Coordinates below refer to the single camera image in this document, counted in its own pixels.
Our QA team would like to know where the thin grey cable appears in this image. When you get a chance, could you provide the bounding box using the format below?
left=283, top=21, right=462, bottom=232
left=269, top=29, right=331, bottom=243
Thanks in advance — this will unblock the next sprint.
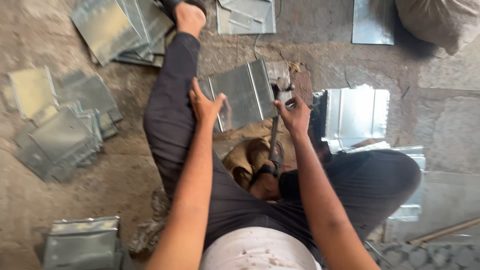
left=253, top=0, right=284, bottom=61

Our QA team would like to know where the dark handled hammer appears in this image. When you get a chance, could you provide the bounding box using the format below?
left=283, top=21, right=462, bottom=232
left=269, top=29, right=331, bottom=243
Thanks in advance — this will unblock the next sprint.
left=268, top=83, right=286, bottom=161

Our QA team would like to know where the single flat metal sheet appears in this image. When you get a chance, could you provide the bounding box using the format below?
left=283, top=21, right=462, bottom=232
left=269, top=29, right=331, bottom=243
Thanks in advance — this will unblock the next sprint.
left=351, top=0, right=395, bottom=46

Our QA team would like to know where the person's right leg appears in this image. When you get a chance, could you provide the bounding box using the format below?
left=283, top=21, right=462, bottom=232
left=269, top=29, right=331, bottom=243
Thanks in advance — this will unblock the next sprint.
left=277, top=149, right=422, bottom=248

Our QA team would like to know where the neat stack of folded sheets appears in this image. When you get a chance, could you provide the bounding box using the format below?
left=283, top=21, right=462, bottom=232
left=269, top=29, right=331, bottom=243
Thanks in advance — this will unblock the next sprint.
left=42, top=216, right=130, bottom=270

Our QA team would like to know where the person's foot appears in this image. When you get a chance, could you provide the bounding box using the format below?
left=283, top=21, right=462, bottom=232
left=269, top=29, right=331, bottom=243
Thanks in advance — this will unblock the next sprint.
left=247, top=140, right=286, bottom=202
left=173, top=2, right=207, bottom=39

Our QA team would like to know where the person's right hand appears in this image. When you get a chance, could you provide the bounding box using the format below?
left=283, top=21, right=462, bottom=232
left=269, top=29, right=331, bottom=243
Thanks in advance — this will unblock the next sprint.
left=274, top=96, right=311, bottom=139

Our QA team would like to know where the person's left foot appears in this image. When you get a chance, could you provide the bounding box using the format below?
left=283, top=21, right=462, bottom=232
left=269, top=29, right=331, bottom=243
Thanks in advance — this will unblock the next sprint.
left=173, top=2, right=207, bottom=39

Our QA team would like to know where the fanned pile of metal sheets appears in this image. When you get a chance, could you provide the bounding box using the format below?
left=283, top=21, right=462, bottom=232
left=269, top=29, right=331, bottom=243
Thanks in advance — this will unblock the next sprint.
left=70, top=0, right=176, bottom=68

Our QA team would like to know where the white stained shirt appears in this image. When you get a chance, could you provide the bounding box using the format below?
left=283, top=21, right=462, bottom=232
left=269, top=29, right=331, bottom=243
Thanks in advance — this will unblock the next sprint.
left=200, top=226, right=323, bottom=270

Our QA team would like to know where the grey crumpled rag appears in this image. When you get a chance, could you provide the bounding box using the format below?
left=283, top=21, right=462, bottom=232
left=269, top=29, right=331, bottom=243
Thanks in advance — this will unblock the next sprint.
left=128, top=187, right=170, bottom=254

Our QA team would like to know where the black strap sandal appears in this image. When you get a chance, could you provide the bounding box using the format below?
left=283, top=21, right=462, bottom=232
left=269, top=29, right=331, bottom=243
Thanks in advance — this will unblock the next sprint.
left=249, top=140, right=286, bottom=188
left=159, top=0, right=208, bottom=17

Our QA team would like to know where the brown burlap sack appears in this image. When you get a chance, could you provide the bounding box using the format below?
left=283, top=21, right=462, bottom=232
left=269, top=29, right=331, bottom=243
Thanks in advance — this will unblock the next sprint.
left=221, top=136, right=278, bottom=191

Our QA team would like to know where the person's leg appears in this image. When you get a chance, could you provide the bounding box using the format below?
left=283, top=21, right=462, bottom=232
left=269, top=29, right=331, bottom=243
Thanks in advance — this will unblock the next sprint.
left=277, top=149, right=422, bottom=248
left=143, top=32, right=241, bottom=241

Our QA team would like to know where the wooden stick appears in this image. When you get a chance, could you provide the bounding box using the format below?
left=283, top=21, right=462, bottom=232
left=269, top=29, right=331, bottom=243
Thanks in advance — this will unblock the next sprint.
left=407, top=216, right=480, bottom=245

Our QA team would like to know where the large beige filled sack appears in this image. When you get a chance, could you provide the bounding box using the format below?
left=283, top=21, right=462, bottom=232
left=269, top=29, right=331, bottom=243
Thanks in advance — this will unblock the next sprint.
left=395, top=0, right=480, bottom=56

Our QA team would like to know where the scattered heap of metal sheets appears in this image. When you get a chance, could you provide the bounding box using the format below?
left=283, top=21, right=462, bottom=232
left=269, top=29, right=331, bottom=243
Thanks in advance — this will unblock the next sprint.
left=7, top=65, right=124, bottom=184

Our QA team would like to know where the small stack of sheet offcuts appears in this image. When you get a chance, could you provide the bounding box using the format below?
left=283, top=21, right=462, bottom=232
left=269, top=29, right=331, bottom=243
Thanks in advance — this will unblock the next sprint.
left=216, top=0, right=277, bottom=36

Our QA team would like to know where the large dull floor sheet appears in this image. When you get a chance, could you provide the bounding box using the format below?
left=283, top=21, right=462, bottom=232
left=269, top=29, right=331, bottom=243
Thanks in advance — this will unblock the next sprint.
left=385, top=170, right=480, bottom=245

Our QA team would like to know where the person's right foot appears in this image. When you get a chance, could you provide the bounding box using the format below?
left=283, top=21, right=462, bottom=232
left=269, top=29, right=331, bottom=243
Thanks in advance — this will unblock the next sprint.
left=247, top=140, right=286, bottom=202

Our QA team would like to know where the person's left hand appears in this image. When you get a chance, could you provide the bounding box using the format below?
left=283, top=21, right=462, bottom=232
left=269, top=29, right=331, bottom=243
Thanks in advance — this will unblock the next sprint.
left=188, top=77, right=227, bottom=126

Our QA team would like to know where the metal anvil block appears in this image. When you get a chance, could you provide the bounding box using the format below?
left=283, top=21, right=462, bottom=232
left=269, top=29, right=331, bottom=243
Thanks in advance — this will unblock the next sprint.
left=265, top=61, right=292, bottom=92

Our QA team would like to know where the person's left leg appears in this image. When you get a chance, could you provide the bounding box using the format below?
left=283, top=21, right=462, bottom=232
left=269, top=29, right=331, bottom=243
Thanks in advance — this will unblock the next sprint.
left=143, top=32, right=241, bottom=241

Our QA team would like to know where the sheets pile under leg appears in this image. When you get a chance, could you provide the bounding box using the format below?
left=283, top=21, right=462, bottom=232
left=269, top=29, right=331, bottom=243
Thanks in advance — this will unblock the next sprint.
left=343, top=142, right=427, bottom=223

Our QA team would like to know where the ribbed galvanized metal sheet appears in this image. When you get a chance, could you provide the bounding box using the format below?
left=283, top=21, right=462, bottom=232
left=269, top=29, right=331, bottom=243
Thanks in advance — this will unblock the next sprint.
left=199, top=57, right=279, bottom=133

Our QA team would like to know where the shiny stack of ribbed sheets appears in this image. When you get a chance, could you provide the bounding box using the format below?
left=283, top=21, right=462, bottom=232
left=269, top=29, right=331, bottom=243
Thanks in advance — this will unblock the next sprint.
left=312, top=85, right=391, bottom=151

